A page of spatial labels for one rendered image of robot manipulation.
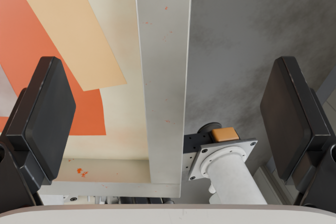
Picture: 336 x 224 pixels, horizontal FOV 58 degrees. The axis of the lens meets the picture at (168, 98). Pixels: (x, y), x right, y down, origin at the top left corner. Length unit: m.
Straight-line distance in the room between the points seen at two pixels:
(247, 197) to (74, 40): 0.55
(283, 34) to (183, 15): 2.15
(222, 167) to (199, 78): 1.53
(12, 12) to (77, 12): 0.06
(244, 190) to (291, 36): 1.81
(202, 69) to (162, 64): 1.94
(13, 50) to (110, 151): 0.17
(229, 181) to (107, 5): 0.56
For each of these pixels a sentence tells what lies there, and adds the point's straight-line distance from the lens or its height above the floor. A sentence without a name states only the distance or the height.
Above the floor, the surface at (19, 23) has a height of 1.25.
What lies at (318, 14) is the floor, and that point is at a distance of 2.44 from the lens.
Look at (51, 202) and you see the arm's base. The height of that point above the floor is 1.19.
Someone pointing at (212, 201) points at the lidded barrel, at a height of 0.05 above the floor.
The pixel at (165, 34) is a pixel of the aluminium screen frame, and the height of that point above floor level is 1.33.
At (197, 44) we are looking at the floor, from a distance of 2.03.
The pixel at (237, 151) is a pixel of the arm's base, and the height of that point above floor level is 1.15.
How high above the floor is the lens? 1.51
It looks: 42 degrees down
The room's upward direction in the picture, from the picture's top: 157 degrees clockwise
